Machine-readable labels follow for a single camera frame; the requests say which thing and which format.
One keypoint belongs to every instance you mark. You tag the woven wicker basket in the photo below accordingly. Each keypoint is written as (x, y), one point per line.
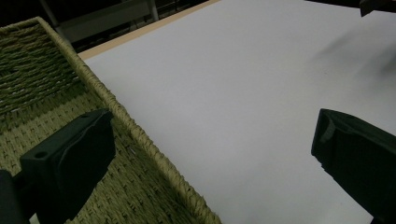
(46, 102)

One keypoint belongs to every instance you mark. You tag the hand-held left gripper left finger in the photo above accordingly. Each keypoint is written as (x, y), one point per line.
(68, 161)

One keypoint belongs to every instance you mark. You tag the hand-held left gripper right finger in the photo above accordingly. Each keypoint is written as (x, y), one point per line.
(358, 155)

